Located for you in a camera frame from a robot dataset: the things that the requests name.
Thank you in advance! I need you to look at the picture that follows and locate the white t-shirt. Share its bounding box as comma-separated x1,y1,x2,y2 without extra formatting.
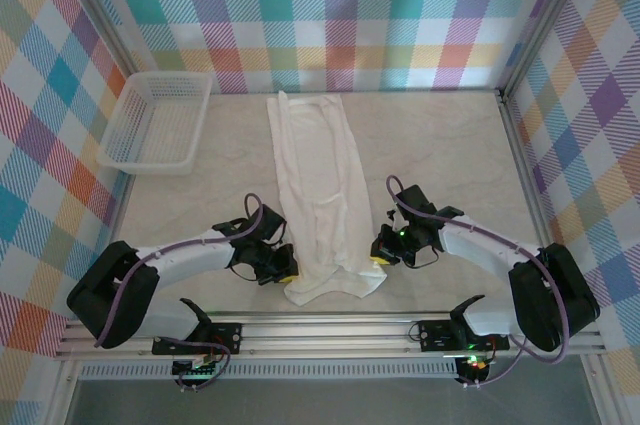
265,90,389,308

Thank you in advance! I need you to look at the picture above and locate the left controller board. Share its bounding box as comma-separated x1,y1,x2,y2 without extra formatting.
171,357,219,379

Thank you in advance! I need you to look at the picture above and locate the controller board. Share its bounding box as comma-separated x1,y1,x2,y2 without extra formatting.
171,357,219,379
456,354,489,377

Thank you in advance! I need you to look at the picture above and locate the right controller board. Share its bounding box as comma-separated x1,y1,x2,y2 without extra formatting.
456,354,489,377

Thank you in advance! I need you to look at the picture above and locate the white plastic mesh basket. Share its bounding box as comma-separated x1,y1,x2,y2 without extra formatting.
95,71,212,176

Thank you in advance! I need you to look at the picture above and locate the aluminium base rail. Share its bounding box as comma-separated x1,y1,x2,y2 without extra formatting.
54,311,609,359

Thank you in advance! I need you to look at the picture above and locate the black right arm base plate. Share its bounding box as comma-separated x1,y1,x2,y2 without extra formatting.
418,314,511,353

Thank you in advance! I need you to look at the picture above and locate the grey slotted cable duct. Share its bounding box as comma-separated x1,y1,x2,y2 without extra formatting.
79,363,459,381

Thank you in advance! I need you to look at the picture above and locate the aluminium right table side rail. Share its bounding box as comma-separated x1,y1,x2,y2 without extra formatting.
496,89,572,256

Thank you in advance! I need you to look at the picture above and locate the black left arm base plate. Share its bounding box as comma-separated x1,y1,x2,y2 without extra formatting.
151,322,243,357

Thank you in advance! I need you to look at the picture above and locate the aluminium right frame post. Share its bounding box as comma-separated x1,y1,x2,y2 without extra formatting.
498,0,599,97

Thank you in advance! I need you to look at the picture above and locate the aluminium frame post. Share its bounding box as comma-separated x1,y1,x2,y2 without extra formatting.
498,0,599,97
52,0,140,77

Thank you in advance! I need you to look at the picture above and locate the aluminium left frame post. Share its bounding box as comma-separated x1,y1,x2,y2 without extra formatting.
52,0,140,77

